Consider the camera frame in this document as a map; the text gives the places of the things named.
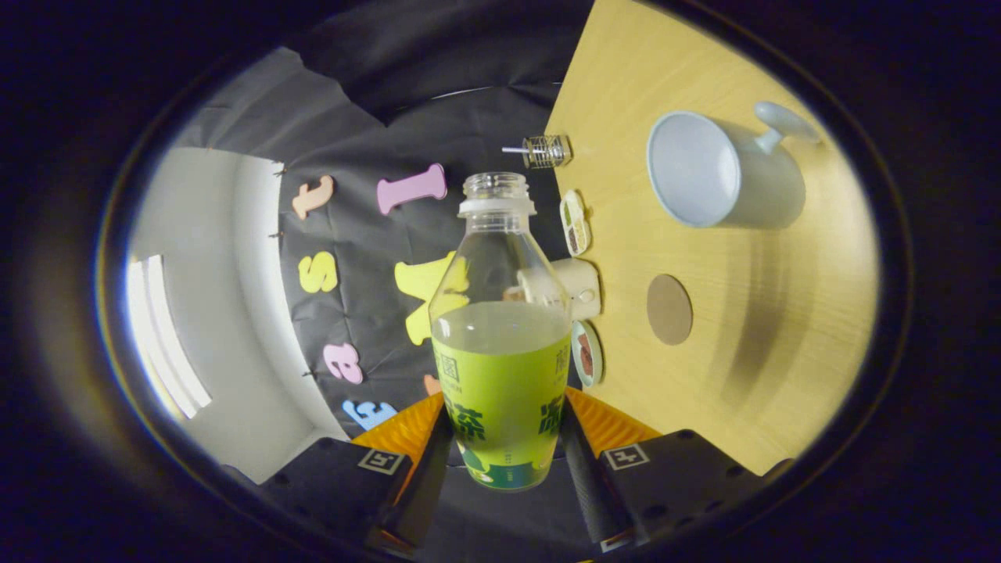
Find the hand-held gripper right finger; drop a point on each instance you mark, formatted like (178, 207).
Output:
(665, 477)

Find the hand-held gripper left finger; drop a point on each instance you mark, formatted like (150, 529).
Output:
(344, 485)

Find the round beige coaster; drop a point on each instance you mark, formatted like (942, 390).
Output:
(669, 310)

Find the green label juice bottle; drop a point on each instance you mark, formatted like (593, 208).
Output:
(500, 391)

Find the pale blue cup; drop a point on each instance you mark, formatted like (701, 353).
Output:
(704, 172)

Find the round pale green plate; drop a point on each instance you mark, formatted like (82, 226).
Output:
(597, 352)

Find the brown food pieces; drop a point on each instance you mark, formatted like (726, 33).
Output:
(585, 356)

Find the wooden table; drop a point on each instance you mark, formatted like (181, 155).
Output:
(766, 352)

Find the cream toaster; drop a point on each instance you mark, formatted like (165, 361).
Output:
(585, 285)

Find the ceiling light panel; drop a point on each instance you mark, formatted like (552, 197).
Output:
(168, 336)

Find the white divided tray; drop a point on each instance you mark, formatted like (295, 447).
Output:
(575, 223)

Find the black backdrop cloth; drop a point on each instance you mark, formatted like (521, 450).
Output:
(367, 94)

